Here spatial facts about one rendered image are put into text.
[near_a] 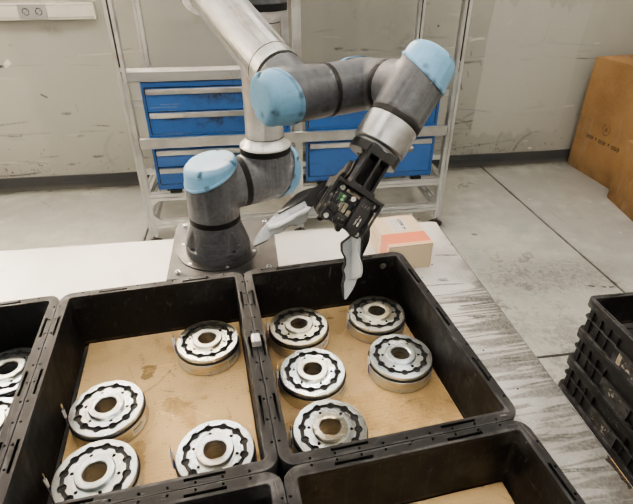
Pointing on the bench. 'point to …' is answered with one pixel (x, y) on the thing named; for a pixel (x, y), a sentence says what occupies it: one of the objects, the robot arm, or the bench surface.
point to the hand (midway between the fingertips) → (298, 273)
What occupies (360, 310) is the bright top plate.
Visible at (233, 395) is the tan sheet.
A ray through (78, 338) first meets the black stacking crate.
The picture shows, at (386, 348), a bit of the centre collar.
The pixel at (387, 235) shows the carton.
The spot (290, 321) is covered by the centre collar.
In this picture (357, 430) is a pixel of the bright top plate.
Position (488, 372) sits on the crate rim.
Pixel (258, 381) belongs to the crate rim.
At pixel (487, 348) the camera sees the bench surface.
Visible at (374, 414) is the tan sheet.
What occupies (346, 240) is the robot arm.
